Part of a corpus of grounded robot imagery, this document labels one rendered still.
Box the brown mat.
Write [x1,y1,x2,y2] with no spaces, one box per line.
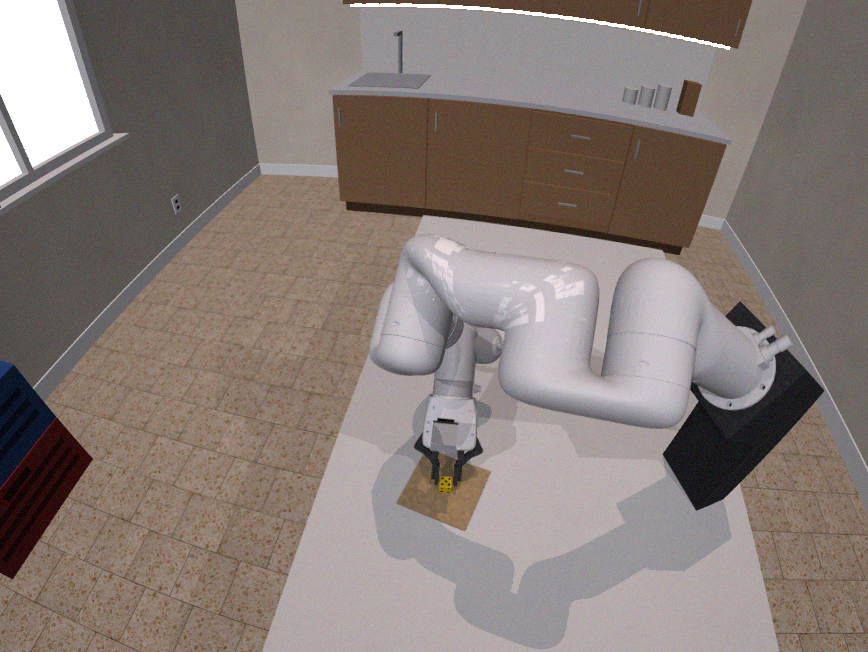
[397,453,491,531]

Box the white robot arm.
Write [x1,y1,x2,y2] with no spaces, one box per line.
[369,234,793,429]

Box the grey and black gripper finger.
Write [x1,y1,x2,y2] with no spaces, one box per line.
[453,438,483,486]
[414,432,440,485]

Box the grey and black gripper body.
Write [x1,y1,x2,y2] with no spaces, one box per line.
[423,393,477,451]

